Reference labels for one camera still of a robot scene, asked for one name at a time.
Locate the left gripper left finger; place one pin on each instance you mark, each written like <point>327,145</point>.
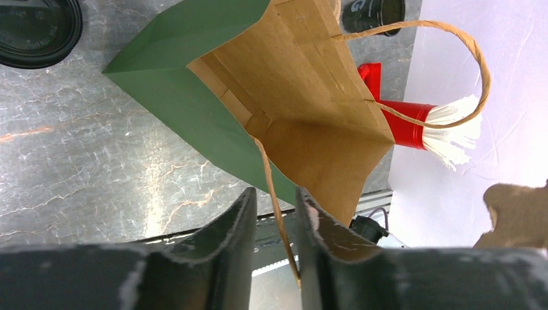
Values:
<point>210,269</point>

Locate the green paper bag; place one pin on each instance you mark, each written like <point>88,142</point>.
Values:
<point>268,91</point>

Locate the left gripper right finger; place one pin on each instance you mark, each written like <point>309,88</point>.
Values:
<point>341,270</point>

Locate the red mug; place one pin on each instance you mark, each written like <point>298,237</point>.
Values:
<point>404,132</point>

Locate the stack of black lids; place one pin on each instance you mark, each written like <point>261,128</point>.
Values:
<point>39,34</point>

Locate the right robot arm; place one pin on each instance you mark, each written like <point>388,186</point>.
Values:
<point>373,226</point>

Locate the black paper coffee cup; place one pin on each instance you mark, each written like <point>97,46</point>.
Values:
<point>361,15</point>

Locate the single cardboard cup carrier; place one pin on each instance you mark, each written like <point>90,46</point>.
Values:
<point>518,215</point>

